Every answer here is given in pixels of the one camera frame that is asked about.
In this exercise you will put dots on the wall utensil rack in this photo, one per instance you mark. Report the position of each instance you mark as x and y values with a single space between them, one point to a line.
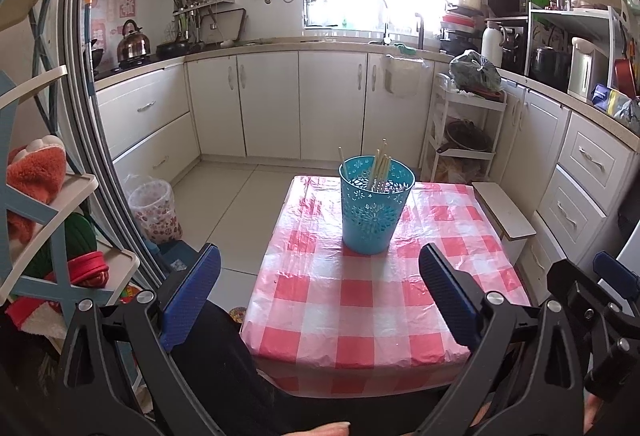
200 6

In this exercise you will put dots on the white countertop shelf unit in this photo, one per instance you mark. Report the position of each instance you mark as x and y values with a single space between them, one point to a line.
570 14

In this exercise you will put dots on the blue and white shelf rack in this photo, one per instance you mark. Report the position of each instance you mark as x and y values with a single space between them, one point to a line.
60 196

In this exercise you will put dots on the teal perforated plastic basket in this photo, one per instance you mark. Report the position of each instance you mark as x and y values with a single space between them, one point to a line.
370 226

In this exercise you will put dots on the blue box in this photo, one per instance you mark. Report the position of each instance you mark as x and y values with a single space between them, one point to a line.
172 261

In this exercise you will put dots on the orange plush toy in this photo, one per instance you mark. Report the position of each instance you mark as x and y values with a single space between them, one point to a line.
35 171

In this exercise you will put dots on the pink wall poster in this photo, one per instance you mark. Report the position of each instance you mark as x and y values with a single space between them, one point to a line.
122 11

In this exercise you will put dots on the white trolley rack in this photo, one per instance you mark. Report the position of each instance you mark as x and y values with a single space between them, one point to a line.
475 104

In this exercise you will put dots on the bundle of wooden chopsticks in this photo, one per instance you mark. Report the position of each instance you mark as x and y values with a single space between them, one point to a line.
381 169

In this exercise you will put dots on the black angular faucet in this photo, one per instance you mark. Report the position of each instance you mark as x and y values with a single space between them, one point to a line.
421 34

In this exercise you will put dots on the person's black pants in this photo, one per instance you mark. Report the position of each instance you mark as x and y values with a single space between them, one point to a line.
300 391

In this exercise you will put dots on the white electric water boiler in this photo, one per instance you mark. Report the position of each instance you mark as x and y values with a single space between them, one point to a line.
586 71

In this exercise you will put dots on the green knitted ball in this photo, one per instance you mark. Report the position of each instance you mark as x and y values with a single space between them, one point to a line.
75 241

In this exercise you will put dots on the steel whistling kettle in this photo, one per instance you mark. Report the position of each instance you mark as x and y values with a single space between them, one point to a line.
134 44

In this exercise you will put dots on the black wok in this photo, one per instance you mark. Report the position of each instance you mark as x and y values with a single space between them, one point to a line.
174 48

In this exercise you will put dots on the silver foil bag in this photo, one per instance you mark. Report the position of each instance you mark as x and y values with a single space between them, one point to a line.
627 114

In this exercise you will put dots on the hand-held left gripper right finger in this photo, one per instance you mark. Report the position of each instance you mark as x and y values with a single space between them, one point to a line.
447 293

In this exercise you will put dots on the grey sliding door frame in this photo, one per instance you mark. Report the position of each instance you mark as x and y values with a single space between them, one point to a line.
95 141

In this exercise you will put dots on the cream base cabinets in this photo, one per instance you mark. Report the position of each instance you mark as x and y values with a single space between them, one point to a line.
270 106

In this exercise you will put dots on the dark rimmed tray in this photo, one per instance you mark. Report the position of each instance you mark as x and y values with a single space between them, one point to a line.
227 26

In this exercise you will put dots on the black frying pan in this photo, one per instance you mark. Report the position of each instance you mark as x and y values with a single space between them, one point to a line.
467 136

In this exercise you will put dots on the curved steel faucet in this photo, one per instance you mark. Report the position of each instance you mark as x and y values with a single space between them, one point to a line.
386 24

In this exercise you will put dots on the red checkered plastic tablecloth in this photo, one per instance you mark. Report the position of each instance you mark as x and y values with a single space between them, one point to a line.
350 306

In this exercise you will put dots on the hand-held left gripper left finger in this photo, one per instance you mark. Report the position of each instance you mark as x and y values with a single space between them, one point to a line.
192 291

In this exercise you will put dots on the white thermos jug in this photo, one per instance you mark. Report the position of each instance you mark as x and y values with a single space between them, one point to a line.
491 46

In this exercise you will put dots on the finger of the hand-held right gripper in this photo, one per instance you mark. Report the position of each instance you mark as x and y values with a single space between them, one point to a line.
617 271
575 288

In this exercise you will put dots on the blue packet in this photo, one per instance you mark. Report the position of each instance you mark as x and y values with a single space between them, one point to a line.
602 97

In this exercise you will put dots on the black coffee machine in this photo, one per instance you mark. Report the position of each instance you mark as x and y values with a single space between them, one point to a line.
514 49

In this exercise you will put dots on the stack of bowls and pots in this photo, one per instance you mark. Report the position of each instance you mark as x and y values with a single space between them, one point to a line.
460 26

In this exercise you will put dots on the person's right hand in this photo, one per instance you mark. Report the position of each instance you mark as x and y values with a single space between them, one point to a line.
594 418

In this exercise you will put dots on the crumpled plastic bag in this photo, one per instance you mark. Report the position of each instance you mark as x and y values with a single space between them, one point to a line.
460 170

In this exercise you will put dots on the person's left hand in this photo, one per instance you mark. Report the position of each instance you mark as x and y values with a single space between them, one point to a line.
327 430

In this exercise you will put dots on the floral waste bin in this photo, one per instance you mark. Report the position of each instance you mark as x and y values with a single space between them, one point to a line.
155 216

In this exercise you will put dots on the green bag of vegetables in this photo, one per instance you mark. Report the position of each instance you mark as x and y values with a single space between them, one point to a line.
475 71

